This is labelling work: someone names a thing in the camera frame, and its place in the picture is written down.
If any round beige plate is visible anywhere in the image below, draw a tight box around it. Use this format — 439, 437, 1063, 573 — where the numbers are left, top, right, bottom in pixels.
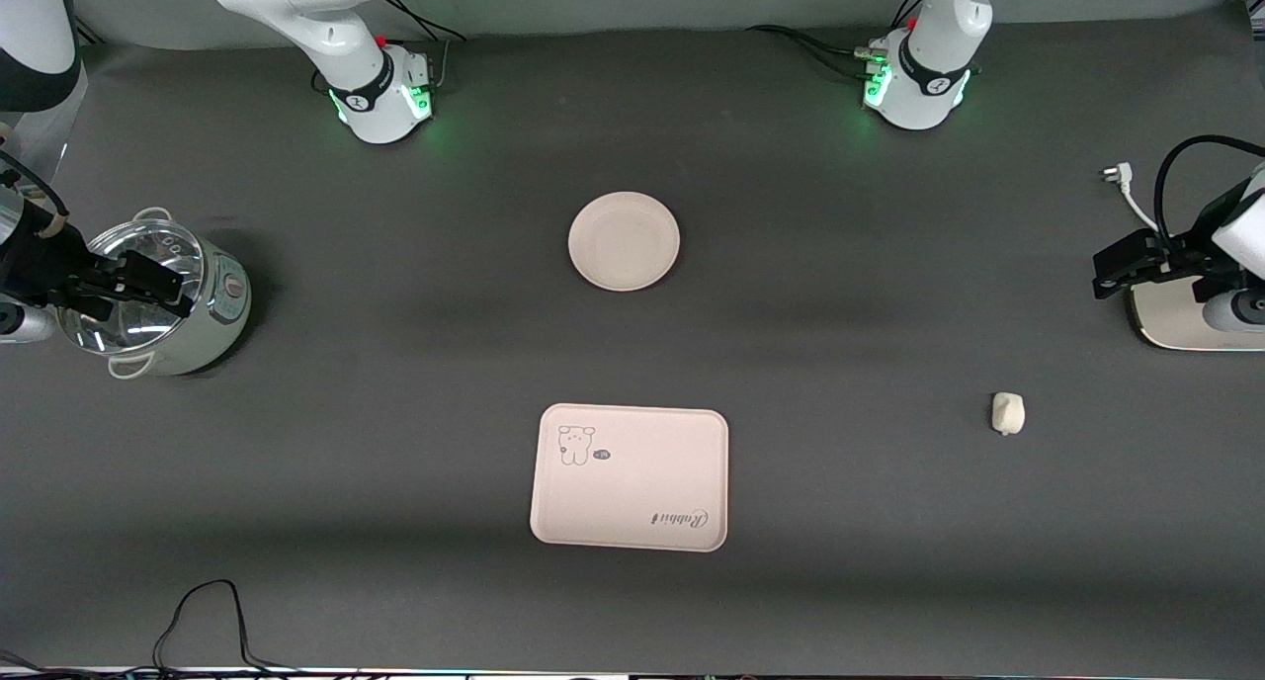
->
568, 192, 682, 293

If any beige rectangular bear-print tray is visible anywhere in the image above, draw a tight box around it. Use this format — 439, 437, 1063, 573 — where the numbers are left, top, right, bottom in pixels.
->
530, 403, 730, 553

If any glass pot lid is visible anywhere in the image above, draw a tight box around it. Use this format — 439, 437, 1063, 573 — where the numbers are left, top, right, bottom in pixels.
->
57, 218, 207, 355

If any beige flat board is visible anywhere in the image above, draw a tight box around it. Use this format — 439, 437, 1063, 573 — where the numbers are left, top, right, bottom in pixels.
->
1127, 277, 1265, 352

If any pale green electric cooking pot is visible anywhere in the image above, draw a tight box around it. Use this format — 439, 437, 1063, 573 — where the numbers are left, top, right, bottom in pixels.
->
56, 206, 253, 380

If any white power plug with cord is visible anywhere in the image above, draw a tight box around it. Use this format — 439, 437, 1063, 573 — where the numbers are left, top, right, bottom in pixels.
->
1101, 163, 1159, 232

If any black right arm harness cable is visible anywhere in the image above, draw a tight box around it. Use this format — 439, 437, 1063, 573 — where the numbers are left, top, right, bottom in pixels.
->
0, 149, 70, 218

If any thin black looped cable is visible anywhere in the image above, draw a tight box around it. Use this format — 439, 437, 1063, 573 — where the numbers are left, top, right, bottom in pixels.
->
153, 579, 297, 673

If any black right arm base cable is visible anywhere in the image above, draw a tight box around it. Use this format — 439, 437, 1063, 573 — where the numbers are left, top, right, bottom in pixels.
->
376, 0, 467, 93

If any black arm base cable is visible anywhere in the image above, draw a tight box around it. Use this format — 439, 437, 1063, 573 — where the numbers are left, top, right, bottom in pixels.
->
746, 0, 925, 83
376, 0, 467, 93

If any black left arm base cable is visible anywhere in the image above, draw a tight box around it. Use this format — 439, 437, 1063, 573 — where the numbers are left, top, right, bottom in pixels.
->
746, 0, 925, 83

